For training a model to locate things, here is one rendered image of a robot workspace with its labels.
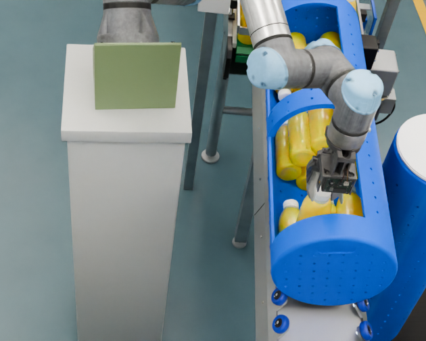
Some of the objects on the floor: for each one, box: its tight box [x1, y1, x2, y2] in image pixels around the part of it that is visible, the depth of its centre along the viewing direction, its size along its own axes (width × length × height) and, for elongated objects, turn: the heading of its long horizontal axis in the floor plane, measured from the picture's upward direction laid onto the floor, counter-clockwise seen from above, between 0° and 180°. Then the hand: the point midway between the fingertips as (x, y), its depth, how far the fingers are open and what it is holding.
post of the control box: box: [183, 12, 218, 190], centre depth 288 cm, size 4×4×100 cm
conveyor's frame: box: [202, 7, 252, 164], centre depth 337 cm, size 48×164×90 cm, turn 173°
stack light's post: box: [375, 0, 401, 49], centre depth 301 cm, size 4×4×110 cm
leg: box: [232, 152, 254, 248], centre depth 286 cm, size 6×6×63 cm
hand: (322, 192), depth 168 cm, fingers closed on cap, 4 cm apart
